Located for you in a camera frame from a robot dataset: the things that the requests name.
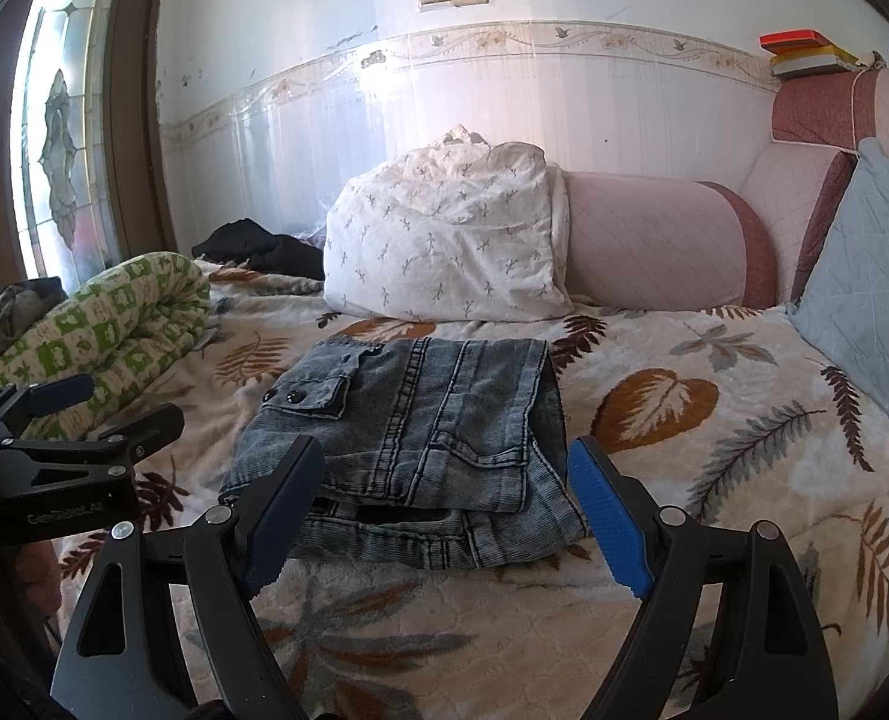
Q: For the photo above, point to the stained glass window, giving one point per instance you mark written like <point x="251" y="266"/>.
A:
<point x="58" y="127"/>

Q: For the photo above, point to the yellow and white books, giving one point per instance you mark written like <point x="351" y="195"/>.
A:
<point x="812" y="60"/>

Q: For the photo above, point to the green patterned quilt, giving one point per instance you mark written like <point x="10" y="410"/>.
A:
<point x="106" y="330"/>

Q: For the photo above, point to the black cloth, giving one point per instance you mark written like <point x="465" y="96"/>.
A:
<point x="264" y="247"/>

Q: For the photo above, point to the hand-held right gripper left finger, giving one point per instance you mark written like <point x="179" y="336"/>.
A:
<point x="279" y="514"/>

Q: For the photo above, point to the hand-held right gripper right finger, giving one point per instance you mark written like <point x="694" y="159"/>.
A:
<point x="609" y="521"/>

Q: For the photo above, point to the dark mottled cloth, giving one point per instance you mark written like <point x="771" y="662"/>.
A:
<point x="20" y="307"/>

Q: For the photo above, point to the pink backrest cushion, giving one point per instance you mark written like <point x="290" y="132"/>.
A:
<point x="797" y="217"/>

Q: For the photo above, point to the red book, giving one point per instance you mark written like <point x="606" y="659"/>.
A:
<point x="793" y="39"/>

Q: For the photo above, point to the grey denim pants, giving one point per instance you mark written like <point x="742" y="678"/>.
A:
<point x="429" y="420"/>

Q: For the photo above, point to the white twig print pillow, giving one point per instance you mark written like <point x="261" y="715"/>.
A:
<point x="444" y="240"/>

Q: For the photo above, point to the wooden window frame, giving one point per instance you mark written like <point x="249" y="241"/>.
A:
<point x="140" y="90"/>

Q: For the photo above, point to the grey-blue quilted pillow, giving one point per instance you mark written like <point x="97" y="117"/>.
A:
<point x="872" y="292"/>

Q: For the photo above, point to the leaf print blanket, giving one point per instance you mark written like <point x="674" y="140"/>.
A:
<point x="714" y="480"/>

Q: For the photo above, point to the pink bolster cushion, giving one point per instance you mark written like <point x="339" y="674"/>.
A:
<point x="647" y="240"/>

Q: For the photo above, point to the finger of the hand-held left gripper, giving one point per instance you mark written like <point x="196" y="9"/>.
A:
<point x="46" y="394"/>
<point x="140" y="427"/>

